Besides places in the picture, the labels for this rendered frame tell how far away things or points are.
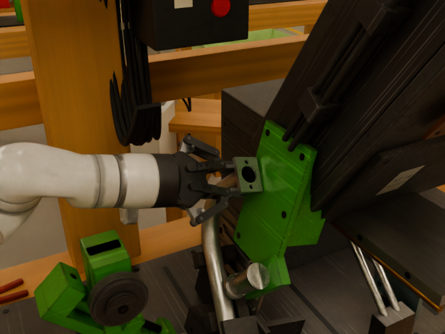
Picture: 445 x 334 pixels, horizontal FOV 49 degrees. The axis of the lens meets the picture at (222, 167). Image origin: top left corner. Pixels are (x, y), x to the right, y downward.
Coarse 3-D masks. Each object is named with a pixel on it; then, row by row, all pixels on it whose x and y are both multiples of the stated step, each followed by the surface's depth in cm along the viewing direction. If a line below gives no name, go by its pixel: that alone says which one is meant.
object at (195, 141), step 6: (186, 138) 71; (192, 138) 71; (192, 144) 71; (198, 144) 72; (204, 144) 72; (198, 150) 72; (204, 150) 72; (210, 150) 72; (216, 150) 73; (204, 156) 74; (216, 156) 73
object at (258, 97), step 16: (272, 80) 99; (224, 96) 94; (240, 96) 91; (256, 96) 91; (272, 96) 91; (224, 112) 95; (240, 112) 89; (256, 112) 84; (224, 128) 96; (240, 128) 90; (256, 128) 85; (224, 144) 98; (240, 144) 91; (224, 160) 99; (224, 176) 101; (240, 208) 98; (320, 240) 100; (336, 240) 102; (288, 256) 98; (304, 256) 100; (320, 256) 102
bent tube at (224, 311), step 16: (240, 160) 72; (256, 160) 74; (240, 176) 72; (256, 176) 73; (240, 192) 71; (256, 192) 72; (208, 208) 80; (208, 224) 81; (208, 240) 81; (208, 256) 80; (208, 272) 80; (224, 272) 79; (224, 304) 77
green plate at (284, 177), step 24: (264, 144) 73; (288, 144) 68; (264, 168) 73; (288, 168) 68; (312, 168) 65; (264, 192) 73; (288, 192) 68; (240, 216) 78; (264, 216) 73; (288, 216) 68; (312, 216) 71; (240, 240) 78; (264, 240) 73; (288, 240) 69; (312, 240) 74
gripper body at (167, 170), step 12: (156, 156) 66; (168, 156) 67; (180, 156) 70; (168, 168) 65; (180, 168) 69; (168, 180) 64; (180, 180) 65; (192, 180) 69; (204, 180) 70; (168, 192) 65; (180, 192) 68; (192, 192) 69; (156, 204) 65; (168, 204) 66; (180, 204) 67; (192, 204) 68
